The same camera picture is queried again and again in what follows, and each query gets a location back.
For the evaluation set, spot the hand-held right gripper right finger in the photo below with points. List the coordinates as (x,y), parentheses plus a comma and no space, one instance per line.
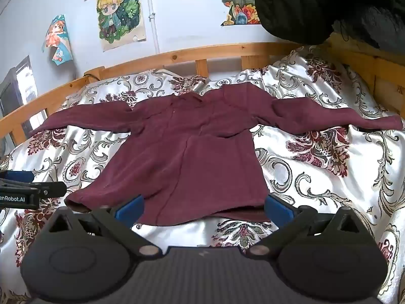
(279,209)

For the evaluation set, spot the white floral bedspread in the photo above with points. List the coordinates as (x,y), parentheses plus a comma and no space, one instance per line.
(316,180)

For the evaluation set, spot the maroon long-sleeved shirt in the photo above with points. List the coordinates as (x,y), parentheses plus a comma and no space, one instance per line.
(205,164)

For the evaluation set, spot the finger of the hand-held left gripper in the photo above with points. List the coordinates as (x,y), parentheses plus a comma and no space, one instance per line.
(47,189)
(17,176)

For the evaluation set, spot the blond cartoon figure poster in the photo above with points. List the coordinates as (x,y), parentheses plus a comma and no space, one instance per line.
(120,15)

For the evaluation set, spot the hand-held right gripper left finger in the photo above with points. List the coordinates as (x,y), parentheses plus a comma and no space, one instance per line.
(129,211)

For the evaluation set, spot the small curled cartoon poster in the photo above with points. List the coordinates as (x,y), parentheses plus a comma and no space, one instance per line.
(58,41)

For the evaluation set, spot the wooden bed frame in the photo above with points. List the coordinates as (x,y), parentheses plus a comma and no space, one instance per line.
(189,53)

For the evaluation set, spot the grey framed window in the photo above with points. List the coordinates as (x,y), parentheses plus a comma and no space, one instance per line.
(19,85)

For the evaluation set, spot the black cloth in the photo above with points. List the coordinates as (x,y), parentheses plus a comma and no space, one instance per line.
(300,6)

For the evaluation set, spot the white wall pipe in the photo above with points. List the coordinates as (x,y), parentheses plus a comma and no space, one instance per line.
(154,31)

